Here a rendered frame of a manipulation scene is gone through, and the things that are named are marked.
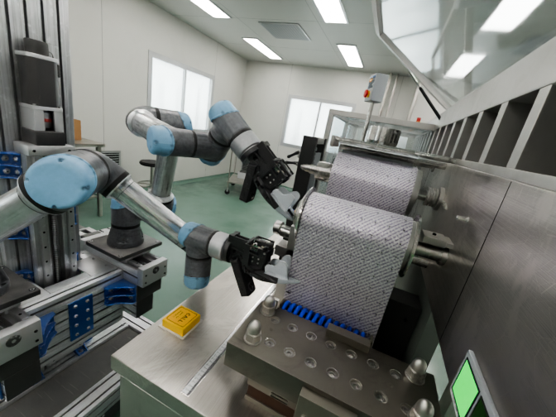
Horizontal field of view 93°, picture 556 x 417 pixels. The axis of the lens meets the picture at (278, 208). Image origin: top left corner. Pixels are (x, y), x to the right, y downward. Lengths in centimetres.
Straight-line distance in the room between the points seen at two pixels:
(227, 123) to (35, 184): 44
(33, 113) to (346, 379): 116
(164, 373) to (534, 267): 67
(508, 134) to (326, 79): 588
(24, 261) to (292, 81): 603
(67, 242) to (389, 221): 119
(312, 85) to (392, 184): 579
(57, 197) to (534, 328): 81
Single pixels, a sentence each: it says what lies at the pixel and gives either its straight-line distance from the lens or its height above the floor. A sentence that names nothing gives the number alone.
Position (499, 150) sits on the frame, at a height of 148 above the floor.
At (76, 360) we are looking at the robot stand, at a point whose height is 22.
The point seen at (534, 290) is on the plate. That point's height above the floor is 134.
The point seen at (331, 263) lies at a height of 117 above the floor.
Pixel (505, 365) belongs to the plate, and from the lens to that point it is 40.
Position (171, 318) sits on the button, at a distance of 81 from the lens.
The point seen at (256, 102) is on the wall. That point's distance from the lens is 697.
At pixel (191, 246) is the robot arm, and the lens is 78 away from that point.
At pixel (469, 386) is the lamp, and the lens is 45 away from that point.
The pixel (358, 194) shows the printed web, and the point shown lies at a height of 130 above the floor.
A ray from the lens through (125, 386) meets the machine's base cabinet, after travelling 80.
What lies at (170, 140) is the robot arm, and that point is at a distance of 74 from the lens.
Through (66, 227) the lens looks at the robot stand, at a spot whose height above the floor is 93.
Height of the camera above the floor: 145
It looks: 17 degrees down
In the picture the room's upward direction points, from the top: 11 degrees clockwise
